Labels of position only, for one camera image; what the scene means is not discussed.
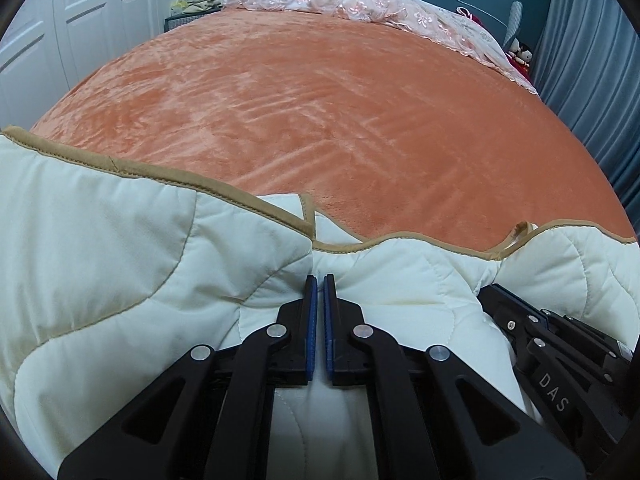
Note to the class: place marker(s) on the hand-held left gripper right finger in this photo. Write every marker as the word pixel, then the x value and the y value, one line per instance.
pixel 328 330

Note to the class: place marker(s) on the cream quilted jacket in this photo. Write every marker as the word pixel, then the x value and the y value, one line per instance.
pixel 125 260

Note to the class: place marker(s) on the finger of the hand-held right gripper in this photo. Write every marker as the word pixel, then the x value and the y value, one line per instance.
pixel 580 335
pixel 550 375

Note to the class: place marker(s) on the plush doll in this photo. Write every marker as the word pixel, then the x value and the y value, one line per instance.
pixel 520 52

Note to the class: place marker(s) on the beige crumpled cloth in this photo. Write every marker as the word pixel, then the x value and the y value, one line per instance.
pixel 197 5

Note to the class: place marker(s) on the white wardrobe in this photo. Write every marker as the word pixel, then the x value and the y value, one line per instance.
pixel 75 20

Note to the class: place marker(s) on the blue-grey curtain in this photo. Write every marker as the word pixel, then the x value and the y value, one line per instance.
pixel 585 75

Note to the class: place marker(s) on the pink floral quilt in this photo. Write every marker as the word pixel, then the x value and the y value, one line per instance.
pixel 360 5

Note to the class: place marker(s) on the red cloth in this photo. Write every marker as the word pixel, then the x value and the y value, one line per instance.
pixel 475 19

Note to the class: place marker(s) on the orange plush blanket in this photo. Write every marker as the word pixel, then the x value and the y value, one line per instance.
pixel 325 110

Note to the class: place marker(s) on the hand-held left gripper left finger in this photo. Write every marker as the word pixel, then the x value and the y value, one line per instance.
pixel 311 330

